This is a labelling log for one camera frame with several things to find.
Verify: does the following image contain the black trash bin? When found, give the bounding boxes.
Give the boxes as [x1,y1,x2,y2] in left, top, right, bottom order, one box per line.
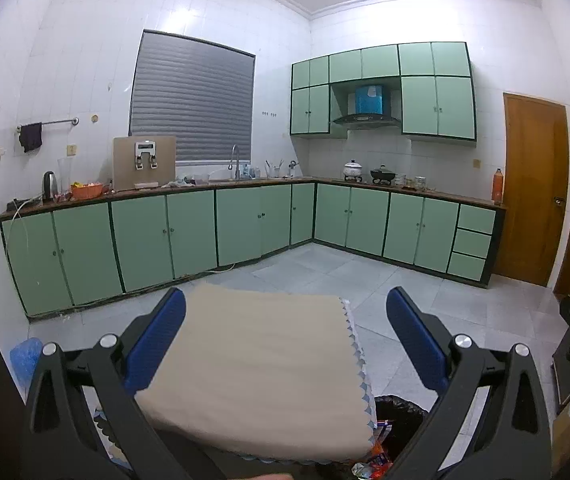
[315,394,428,479]

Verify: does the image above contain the blue plastic bag on floor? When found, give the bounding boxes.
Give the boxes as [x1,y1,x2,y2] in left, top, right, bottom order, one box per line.
[9,338,43,390]

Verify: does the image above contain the orange thermos bottle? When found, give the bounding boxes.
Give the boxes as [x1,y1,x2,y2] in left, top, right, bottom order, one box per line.
[491,168,504,205]

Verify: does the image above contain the black wok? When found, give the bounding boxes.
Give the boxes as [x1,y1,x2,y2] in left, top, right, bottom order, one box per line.
[370,165,396,185]

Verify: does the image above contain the white cooking pot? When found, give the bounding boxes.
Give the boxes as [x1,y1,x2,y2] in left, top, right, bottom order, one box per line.
[342,160,363,182]

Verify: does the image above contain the steel electric kettle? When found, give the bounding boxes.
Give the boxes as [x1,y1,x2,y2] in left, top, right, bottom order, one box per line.
[41,170,60,204]

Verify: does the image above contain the beige tablecloth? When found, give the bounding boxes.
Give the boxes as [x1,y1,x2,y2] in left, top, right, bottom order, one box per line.
[134,283,376,462]

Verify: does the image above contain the black towel on rail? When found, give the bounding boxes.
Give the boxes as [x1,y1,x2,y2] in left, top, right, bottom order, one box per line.
[19,122,43,153]

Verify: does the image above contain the green lower kitchen cabinets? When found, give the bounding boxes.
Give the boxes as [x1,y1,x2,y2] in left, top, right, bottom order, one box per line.
[0,179,505,318]

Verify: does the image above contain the grey window blind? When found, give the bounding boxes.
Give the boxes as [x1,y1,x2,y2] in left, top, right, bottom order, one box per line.
[128,30,256,165]

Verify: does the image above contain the orange plastic basin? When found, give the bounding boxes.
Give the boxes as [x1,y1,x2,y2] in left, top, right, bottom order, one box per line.
[71,182,104,200]

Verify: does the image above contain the chrome sink faucet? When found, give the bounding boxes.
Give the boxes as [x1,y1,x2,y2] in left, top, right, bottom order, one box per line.
[228,144,240,181]

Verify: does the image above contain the blue range hood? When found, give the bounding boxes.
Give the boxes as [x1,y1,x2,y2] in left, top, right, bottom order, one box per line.
[329,82,402,129]

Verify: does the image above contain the brown cardboard box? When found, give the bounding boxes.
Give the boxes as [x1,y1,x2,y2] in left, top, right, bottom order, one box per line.
[112,136,176,191]

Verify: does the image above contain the green upper wall cabinets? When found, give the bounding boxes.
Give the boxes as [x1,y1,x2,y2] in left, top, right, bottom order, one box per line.
[289,41,477,143]

